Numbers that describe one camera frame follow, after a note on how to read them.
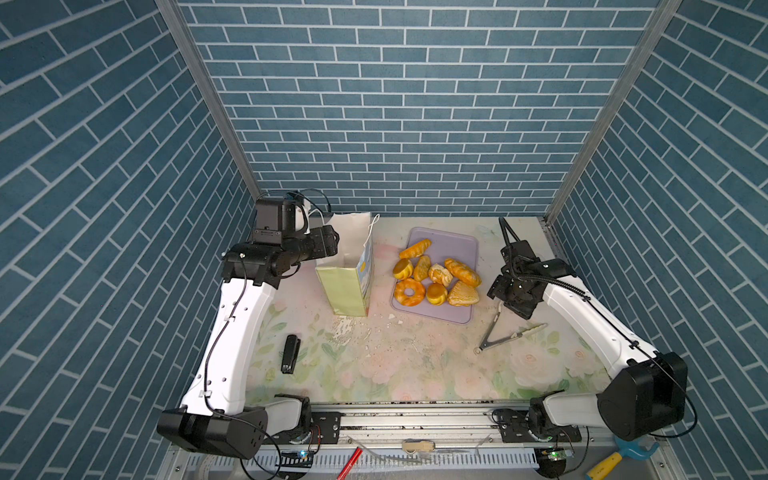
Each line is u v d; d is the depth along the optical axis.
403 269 0.98
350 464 0.69
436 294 0.94
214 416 0.36
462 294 0.93
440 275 0.96
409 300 0.94
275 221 0.49
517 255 0.64
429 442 0.71
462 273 0.93
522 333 0.88
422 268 0.99
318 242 0.61
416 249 1.05
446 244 1.13
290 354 0.83
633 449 0.69
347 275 0.77
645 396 0.40
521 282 0.59
